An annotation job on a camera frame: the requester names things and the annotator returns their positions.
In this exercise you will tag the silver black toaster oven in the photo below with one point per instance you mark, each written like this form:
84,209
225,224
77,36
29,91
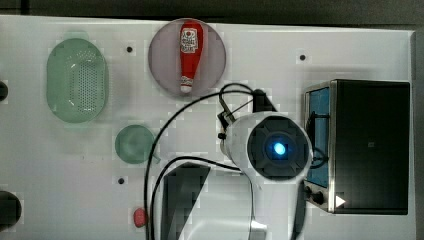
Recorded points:
360,133

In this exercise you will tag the grey round plate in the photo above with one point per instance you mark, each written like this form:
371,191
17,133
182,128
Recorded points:
164,59

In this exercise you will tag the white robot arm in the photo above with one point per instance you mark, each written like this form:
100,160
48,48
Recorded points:
261,200

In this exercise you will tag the green perforated colander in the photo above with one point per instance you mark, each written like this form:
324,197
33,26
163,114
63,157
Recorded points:
77,81

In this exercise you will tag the black cylinder lower left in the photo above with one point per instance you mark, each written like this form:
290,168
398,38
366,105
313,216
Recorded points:
10,210

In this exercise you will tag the black cylinder upper left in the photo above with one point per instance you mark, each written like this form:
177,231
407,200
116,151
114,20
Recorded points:
3,91

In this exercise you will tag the black cylinder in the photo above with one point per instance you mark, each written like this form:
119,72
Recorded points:
3,91
10,210

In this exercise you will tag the red plush strawberry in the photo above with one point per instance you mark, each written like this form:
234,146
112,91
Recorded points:
139,217

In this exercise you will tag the green mug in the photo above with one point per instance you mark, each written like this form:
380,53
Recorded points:
133,144

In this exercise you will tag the red plush ketchup bottle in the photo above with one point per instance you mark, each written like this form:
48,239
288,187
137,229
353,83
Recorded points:
191,46

